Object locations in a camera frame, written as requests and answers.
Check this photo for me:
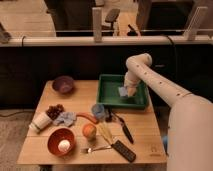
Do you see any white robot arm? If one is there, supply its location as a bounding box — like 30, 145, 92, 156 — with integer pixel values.
124, 53, 213, 171

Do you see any red bowl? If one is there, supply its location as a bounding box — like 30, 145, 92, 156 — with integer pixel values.
47, 128, 75, 157

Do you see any green plastic tray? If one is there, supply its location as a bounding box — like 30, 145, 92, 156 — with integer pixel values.
96, 74, 148, 109

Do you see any white horizontal rail pipe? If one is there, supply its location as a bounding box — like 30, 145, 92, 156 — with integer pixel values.
0, 35, 213, 47

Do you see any black office chair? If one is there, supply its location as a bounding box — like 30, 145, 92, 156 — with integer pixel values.
102, 8, 120, 30

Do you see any silver fork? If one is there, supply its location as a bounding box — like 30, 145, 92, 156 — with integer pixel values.
81, 146, 111, 154

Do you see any black remote control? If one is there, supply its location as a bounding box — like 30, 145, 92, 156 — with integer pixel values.
112, 140, 136, 162

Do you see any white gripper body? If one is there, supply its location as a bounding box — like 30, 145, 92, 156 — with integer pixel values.
124, 71, 138, 96

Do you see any yellow corn brush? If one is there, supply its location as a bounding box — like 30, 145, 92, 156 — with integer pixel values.
97, 123, 113, 145

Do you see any orange carrot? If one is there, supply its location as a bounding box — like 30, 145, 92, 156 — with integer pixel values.
76, 113, 98, 124

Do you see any blue crumpled cloth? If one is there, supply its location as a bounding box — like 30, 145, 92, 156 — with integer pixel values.
53, 112, 77, 127

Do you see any white egg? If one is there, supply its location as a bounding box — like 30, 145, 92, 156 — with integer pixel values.
58, 140, 70, 152

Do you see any black handled knife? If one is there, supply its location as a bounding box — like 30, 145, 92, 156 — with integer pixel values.
115, 115, 134, 144

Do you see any bunch of dark grapes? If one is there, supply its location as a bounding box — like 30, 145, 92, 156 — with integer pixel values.
46, 104, 64, 120

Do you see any purple bowl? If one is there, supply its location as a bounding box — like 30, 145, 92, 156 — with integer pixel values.
52, 76, 74, 94

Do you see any orange fruit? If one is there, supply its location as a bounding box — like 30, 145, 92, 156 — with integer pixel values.
82, 123, 97, 139

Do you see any dark red small object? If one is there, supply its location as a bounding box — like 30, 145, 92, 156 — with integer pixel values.
105, 108, 113, 122

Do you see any white paper cup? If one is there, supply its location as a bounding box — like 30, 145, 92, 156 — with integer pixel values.
29, 112, 52, 133

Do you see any blue small cup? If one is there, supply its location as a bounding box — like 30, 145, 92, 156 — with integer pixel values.
91, 104, 106, 120

